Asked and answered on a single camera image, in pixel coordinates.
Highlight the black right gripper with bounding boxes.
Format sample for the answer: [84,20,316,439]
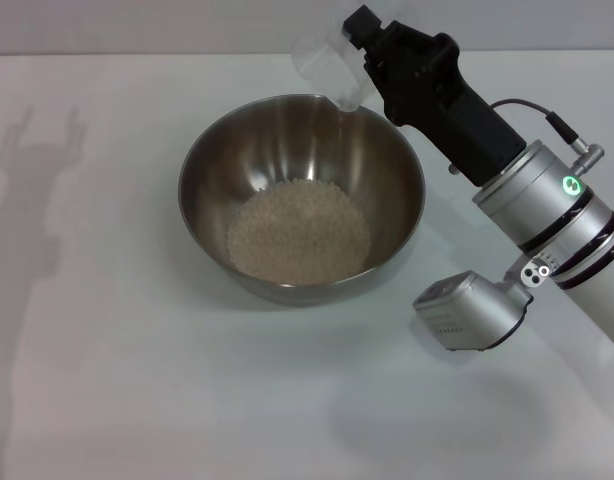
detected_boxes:
[342,5,529,190]

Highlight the clear plastic measuring cup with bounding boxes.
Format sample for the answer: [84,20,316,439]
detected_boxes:
[290,0,376,114]

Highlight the stainless steel mixing bowl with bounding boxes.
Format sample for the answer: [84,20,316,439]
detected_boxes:
[176,93,427,306]

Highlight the white rice grains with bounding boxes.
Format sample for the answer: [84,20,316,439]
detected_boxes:
[225,178,372,287]

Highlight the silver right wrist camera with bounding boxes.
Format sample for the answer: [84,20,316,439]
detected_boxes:
[412,252,558,354]

